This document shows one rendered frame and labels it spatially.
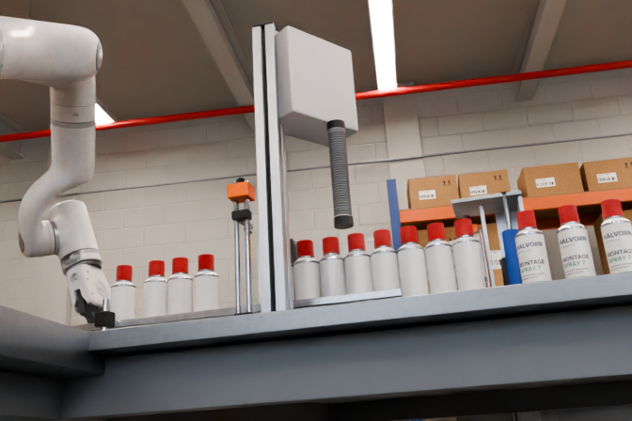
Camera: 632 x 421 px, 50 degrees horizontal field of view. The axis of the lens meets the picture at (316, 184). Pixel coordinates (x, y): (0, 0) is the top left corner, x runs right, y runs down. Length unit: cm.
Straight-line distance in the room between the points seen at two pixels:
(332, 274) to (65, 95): 65
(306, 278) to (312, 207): 468
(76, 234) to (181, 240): 465
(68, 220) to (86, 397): 84
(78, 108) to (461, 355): 104
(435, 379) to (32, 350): 36
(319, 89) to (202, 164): 507
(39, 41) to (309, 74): 49
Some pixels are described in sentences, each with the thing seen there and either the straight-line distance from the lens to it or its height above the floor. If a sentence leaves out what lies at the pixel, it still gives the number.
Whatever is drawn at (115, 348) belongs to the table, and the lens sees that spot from 73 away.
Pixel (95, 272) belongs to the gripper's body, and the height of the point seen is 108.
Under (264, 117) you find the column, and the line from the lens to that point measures 131.
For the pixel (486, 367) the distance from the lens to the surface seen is 66.
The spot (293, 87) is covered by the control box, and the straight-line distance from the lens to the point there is 130.
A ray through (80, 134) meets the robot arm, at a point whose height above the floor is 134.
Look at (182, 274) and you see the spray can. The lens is 144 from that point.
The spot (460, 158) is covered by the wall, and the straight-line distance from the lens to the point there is 610.
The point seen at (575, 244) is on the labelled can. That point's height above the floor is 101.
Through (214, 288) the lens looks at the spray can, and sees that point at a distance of 141.
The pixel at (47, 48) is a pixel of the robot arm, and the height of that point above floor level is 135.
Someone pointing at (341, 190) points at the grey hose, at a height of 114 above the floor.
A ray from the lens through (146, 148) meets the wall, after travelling 663.
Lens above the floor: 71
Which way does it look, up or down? 21 degrees up
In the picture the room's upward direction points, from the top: 4 degrees counter-clockwise
